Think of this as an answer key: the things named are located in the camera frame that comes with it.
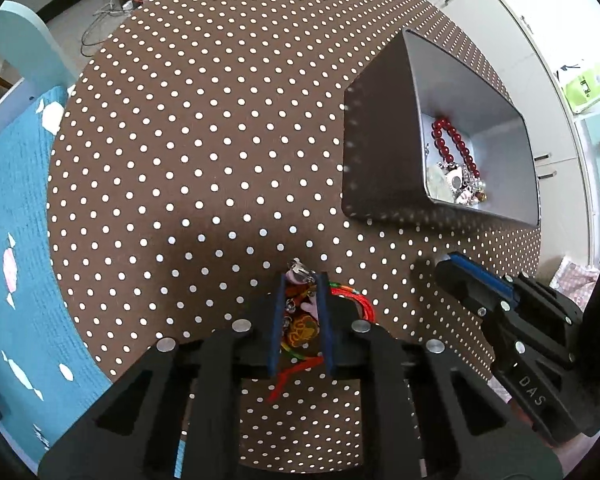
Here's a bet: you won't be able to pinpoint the silver metal tin box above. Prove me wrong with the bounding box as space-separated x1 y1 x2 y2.
341 29 541 231

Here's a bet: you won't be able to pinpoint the white low cabinet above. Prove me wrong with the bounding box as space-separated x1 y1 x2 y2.
428 0 598 280

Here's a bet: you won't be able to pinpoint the dark red bead bracelet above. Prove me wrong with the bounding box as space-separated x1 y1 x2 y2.
430 115 482 180

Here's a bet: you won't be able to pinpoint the pale green jade pendant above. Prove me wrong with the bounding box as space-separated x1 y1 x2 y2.
426 164 455 203

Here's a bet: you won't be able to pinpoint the pink checked cloth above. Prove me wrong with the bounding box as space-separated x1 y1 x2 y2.
550 256 600 311

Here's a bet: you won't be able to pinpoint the black floor cables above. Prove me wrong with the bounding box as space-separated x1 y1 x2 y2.
78 0 146 60

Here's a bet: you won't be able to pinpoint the blue patterned bed mat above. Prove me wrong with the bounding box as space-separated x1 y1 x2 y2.
0 86 110 463

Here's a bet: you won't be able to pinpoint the silver chain heart bracelet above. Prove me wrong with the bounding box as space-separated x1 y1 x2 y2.
444 164 489 208

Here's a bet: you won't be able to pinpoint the brown polka dot tablecloth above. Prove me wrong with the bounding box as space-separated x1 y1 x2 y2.
39 0 562 479

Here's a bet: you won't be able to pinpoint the green card stand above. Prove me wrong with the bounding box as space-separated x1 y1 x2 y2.
564 68 600 115

